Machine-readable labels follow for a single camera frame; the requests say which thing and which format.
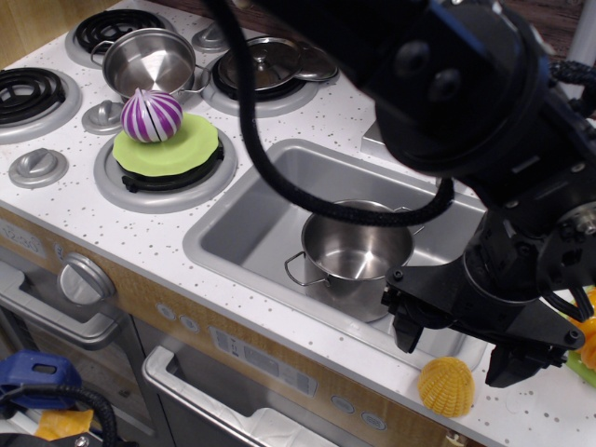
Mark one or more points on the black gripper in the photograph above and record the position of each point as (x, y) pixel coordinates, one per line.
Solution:
(493, 292)

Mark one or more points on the yellow toy corn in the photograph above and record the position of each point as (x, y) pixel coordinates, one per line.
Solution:
(446, 387)

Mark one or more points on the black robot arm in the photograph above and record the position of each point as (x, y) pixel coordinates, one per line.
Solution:
(467, 92)

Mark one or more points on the steel pot in sink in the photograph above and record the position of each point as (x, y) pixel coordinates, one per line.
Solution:
(343, 265)

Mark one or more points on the steel pot lid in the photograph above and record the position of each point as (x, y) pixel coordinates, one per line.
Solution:
(314, 64)

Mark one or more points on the steel pot on stove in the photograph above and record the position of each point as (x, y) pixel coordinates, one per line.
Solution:
(150, 59)

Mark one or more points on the light green toy tray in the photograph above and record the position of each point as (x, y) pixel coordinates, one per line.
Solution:
(575, 364)

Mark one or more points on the orange toy pepper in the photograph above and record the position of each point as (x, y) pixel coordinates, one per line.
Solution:
(588, 350)

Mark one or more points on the black burner under lid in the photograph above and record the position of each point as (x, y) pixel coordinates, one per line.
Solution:
(274, 78)

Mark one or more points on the green toy plate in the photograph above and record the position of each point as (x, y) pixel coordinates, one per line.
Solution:
(192, 146)

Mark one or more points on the black burner under plate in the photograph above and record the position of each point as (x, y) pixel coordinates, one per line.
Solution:
(136, 183)

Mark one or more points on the grey oven dial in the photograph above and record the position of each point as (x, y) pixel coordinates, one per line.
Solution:
(82, 282)

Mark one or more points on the purple striped toy onion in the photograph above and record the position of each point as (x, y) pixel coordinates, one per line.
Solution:
(151, 116)

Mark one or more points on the grey stove knob back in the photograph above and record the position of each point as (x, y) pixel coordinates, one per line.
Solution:
(210, 40)

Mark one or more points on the grey stove knob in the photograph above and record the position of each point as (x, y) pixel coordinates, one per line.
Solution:
(38, 168)
(103, 118)
(210, 40)

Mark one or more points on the grey stove knob upper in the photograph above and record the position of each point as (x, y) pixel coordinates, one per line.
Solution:
(103, 118)

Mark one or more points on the blue clamp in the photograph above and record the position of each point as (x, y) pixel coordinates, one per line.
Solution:
(32, 368)

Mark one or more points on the grey stove knob lower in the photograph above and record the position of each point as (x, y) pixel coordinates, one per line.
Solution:
(38, 168)

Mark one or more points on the black coil burner back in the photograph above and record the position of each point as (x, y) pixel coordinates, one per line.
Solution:
(113, 24)

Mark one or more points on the black coil burner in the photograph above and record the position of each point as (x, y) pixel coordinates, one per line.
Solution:
(27, 93)
(113, 24)

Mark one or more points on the black coil burner left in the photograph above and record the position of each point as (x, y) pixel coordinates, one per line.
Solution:
(27, 93)

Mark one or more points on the grey dishwasher handle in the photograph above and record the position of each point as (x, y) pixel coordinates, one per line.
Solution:
(266, 427)

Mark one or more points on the grey post right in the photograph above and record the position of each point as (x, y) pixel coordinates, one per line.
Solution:
(582, 48)

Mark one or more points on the grey oven door handle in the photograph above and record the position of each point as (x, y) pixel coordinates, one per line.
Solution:
(94, 334)

